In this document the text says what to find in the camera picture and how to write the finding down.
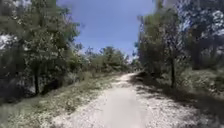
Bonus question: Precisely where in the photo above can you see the dry grass verge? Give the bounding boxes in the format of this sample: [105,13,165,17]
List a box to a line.
[0,72,125,128]

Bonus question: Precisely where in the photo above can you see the wood of green trees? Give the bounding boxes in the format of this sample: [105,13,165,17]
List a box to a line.
[0,0,224,104]

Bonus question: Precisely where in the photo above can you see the pale gravel dirt path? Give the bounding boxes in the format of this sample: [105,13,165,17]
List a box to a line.
[49,72,224,128]

